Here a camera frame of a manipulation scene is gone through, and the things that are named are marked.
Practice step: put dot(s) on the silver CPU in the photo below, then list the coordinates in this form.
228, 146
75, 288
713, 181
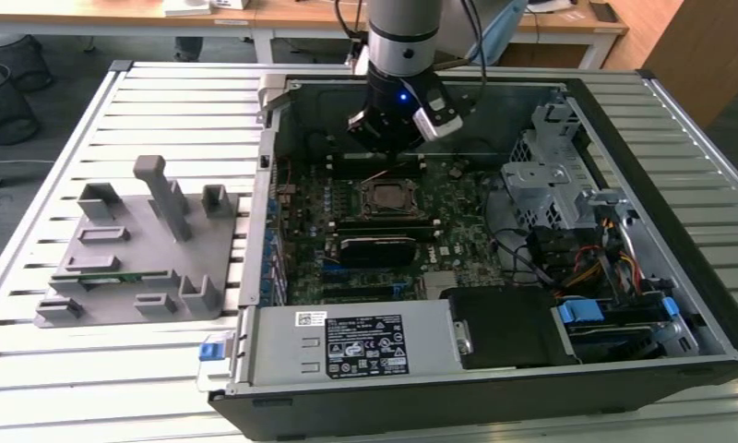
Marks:
391, 197

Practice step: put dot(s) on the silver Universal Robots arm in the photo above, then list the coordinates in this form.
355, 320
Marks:
403, 27

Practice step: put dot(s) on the CPU socket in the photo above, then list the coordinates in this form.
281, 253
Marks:
363, 214

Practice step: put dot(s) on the black RAM slot row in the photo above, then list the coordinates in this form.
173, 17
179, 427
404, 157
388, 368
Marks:
344, 161
384, 230

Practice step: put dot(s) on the green motherboard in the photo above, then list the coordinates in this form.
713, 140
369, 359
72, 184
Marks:
461, 231

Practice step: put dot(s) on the silver drive cage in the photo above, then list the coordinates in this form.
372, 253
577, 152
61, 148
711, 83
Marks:
535, 184

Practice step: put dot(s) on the black graphics card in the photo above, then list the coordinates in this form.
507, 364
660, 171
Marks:
379, 254

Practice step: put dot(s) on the person's leg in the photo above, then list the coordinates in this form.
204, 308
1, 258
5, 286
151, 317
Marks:
188, 48

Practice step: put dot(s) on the silver chipset heatsink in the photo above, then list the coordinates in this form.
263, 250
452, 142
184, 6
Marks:
440, 283

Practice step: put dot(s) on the black expansion slot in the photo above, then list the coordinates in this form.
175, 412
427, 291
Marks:
360, 291

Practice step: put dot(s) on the white box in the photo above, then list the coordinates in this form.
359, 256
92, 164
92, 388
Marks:
187, 8

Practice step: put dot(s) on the black plastic cover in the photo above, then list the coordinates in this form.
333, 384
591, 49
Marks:
511, 327

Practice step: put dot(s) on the grey parts rack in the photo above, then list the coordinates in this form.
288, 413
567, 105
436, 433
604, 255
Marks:
148, 277

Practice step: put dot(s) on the silver power supply unit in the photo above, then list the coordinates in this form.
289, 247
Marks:
283, 346

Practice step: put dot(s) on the hard disk in blue carrier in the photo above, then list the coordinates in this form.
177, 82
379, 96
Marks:
581, 311

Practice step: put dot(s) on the wooden cabinet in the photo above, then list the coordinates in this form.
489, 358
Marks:
701, 55

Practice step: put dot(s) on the wooden desk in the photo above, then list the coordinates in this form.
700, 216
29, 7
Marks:
85, 18

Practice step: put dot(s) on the green RAM stick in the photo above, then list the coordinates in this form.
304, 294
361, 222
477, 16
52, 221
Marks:
113, 278

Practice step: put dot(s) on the blue case latch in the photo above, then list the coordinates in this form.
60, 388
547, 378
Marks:
211, 353

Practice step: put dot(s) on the black open PC case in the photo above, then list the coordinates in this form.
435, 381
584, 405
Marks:
405, 415

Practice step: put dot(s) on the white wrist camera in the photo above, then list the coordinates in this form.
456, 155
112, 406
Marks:
437, 115

